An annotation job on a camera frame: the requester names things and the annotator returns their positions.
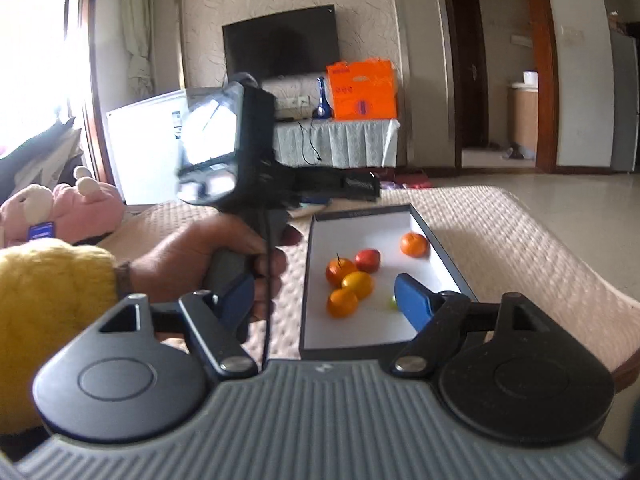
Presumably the wooden kitchen cabinet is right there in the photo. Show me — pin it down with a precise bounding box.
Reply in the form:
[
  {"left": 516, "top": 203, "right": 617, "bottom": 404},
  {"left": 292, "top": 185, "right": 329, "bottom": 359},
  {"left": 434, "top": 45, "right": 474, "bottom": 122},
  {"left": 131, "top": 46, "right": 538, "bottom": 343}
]
[{"left": 507, "top": 85, "right": 540, "bottom": 148}]

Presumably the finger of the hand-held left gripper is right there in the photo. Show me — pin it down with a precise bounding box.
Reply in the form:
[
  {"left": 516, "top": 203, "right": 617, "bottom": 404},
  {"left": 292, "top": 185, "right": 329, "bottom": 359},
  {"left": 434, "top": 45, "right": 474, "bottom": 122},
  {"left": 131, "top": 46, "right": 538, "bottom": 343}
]
[{"left": 345, "top": 170, "right": 382, "bottom": 203}]

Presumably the black power cable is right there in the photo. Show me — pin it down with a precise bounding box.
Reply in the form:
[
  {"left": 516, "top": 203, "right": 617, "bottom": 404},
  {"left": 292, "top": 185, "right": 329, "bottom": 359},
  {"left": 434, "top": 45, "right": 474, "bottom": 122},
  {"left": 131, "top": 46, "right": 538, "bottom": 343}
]
[{"left": 299, "top": 120, "right": 323, "bottom": 163}]

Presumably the round orange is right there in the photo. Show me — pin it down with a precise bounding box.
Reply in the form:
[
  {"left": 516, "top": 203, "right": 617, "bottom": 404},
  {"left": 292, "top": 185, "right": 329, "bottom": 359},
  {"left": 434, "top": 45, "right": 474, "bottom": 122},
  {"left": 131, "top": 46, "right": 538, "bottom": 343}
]
[{"left": 327, "top": 288, "right": 360, "bottom": 318}]

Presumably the grey box with white inside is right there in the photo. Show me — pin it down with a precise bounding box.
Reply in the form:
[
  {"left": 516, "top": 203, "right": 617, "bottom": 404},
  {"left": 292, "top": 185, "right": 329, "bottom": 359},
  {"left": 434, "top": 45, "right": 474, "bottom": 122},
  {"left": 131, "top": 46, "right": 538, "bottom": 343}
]
[{"left": 299, "top": 203, "right": 478, "bottom": 361}]

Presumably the pale curtain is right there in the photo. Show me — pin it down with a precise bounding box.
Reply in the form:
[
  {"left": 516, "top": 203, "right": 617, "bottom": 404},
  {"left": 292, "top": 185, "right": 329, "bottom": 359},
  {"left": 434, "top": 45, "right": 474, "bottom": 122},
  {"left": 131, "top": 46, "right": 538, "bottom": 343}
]
[{"left": 122, "top": 0, "right": 153, "bottom": 96}]

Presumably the dark wristband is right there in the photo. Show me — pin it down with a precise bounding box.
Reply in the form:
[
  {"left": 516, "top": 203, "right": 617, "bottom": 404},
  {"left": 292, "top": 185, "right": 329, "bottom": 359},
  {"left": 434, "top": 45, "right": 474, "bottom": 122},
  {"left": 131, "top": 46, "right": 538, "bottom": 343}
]
[{"left": 114, "top": 260, "right": 132, "bottom": 301}]

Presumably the dark door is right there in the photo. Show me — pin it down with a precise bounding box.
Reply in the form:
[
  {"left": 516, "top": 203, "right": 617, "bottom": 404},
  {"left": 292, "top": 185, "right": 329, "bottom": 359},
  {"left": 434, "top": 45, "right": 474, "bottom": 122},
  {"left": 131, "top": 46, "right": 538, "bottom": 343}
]
[{"left": 447, "top": 0, "right": 488, "bottom": 151}]

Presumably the person's left hand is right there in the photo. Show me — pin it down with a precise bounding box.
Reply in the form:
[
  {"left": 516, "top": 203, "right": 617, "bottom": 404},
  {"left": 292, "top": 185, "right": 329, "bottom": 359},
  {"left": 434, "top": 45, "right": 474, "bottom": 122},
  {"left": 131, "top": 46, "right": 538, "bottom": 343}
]
[{"left": 131, "top": 215, "right": 304, "bottom": 326}]

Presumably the small red apple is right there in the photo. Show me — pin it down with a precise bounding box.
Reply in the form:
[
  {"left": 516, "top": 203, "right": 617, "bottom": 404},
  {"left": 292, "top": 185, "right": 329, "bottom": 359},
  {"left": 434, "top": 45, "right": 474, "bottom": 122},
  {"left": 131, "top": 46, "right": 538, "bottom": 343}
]
[{"left": 355, "top": 248, "right": 382, "bottom": 273}]

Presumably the stemmed orange tangerine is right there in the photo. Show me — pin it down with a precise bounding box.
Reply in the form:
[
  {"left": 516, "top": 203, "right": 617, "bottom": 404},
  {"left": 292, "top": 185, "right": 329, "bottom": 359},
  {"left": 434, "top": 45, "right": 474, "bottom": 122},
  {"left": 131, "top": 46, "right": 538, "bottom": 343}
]
[
  {"left": 400, "top": 232, "right": 430, "bottom": 257},
  {"left": 325, "top": 254, "right": 357, "bottom": 290}
]

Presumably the white pleated cabinet cover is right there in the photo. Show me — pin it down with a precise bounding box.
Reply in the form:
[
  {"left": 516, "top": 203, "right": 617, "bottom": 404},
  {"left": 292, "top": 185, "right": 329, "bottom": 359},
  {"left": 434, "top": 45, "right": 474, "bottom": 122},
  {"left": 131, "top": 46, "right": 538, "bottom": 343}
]
[{"left": 272, "top": 119, "right": 401, "bottom": 168}]

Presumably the blue glass bottle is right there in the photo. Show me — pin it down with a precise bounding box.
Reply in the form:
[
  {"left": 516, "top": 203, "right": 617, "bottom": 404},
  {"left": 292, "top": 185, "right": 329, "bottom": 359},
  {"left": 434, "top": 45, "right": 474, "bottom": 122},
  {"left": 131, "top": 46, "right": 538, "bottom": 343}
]
[{"left": 314, "top": 76, "right": 331, "bottom": 120}]

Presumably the white chest freezer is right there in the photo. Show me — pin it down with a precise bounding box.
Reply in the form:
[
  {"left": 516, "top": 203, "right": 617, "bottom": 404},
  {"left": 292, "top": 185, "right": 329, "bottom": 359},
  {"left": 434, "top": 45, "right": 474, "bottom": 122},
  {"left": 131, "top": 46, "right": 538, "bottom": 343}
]
[{"left": 106, "top": 89, "right": 188, "bottom": 206}]

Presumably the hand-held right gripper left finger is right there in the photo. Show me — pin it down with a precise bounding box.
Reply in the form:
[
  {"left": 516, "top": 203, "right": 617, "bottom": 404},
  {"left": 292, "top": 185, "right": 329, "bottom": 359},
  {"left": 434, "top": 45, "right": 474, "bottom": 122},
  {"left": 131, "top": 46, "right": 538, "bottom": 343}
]
[{"left": 97, "top": 276, "right": 260, "bottom": 376}]

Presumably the orange gift bag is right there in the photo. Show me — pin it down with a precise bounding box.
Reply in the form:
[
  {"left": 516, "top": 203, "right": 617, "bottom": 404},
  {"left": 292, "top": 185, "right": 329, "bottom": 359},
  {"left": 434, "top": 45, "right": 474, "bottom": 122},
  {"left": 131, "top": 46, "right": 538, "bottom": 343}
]
[{"left": 326, "top": 59, "right": 399, "bottom": 122}]

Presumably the bright window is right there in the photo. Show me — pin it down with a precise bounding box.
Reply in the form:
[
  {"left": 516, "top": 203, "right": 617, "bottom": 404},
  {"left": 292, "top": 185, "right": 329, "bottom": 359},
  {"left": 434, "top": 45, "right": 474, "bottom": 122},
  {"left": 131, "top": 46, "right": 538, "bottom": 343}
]
[{"left": 0, "top": 0, "right": 88, "bottom": 151}]

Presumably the black television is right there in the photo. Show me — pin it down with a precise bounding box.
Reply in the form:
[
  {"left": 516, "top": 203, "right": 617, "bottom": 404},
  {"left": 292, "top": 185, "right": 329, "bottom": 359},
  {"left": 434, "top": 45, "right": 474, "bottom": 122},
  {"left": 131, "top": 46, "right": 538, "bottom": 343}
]
[{"left": 222, "top": 5, "right": 341, "bottom": 81}]

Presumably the grey refrigerator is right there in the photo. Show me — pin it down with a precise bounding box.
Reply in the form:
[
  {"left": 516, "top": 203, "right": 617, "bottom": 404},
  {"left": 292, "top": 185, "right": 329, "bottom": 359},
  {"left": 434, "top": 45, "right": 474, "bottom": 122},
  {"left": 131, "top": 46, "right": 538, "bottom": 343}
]
[{"left": 609, "top": 27, "right": 640, "bottom": 173}]

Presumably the yellowish orange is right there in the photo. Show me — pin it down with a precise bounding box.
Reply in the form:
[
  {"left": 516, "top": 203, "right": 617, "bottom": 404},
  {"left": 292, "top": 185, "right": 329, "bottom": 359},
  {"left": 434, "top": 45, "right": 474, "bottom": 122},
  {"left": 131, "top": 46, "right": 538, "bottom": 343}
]
[{"left": 341, "top": 271, "right": 374, "bottom": 300}]

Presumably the pink plush toy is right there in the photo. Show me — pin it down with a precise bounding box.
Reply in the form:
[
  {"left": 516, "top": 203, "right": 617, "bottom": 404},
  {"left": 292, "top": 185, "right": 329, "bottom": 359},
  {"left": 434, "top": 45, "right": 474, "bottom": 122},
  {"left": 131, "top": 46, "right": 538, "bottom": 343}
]
[{"left": 0, "top": 165, "right": 125, "bottom": 248}]

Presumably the dark grey cushion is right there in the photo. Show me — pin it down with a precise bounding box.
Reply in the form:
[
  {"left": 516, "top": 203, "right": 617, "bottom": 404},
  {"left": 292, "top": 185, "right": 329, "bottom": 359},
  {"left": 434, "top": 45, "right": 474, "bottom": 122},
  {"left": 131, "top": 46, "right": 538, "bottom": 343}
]
[{"left": 0, "top": 117, "right": 83, "bottom": 196}]

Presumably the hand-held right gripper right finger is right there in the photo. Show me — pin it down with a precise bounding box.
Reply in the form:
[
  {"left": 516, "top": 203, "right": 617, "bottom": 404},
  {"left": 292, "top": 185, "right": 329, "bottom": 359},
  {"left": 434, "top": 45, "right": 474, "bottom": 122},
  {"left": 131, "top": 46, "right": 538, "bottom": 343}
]
[{"left": 390, "top": 273, "right": 550, "bottom": 378}]

